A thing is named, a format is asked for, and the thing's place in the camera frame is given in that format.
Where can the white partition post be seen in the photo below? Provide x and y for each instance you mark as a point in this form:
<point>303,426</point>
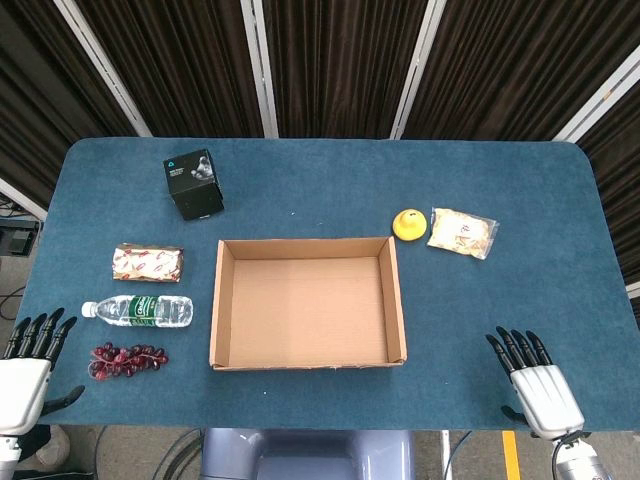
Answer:
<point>102,70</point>
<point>600,95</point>
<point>22,200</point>
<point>260,70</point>
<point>417,70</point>

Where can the open cardboard box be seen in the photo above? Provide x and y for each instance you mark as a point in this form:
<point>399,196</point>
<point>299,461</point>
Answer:
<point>305,310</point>

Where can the red grape bunch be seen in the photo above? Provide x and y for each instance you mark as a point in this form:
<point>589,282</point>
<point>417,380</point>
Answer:
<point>125,360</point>

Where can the red patterned snack packet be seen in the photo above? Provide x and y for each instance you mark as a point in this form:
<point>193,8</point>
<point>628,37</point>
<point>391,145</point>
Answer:
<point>147,262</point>

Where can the lavender robot base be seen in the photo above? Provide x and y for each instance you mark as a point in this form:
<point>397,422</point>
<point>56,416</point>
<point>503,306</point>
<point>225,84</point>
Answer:
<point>310,455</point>

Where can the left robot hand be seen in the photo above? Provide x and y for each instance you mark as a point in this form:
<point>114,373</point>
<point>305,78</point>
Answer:
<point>25,390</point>

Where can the light shoe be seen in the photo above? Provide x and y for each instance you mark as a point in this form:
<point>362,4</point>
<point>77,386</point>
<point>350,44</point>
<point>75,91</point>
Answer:
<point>54,444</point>

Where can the clear snack bag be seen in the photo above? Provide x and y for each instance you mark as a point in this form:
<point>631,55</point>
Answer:
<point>462,232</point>

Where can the yellow pear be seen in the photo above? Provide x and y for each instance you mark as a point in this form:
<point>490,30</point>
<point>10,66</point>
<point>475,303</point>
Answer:
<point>409,226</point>

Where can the dark brown curtain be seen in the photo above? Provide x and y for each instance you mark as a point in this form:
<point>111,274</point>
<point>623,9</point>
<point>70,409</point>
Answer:
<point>180,65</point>
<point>620,200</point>
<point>510,65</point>
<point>30,100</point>
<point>340,65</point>

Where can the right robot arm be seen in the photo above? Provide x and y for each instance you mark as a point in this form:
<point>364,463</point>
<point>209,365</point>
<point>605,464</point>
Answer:
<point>580,462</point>

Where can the black floor device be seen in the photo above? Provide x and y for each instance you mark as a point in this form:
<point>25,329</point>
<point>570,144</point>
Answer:
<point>17,239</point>

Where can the white table leg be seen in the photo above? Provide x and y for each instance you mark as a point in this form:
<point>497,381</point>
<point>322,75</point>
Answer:
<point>446,455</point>

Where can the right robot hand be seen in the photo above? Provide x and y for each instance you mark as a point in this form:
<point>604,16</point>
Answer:
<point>547,400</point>

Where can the black cube box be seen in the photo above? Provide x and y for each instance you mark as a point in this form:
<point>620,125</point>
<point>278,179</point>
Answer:
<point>197,192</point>

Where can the transparent water bottle green label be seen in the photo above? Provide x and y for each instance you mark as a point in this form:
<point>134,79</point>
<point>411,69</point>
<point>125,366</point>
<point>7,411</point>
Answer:
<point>145,311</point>

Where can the blue table cloth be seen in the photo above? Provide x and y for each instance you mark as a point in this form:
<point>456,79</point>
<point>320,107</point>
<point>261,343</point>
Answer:
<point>320,190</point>

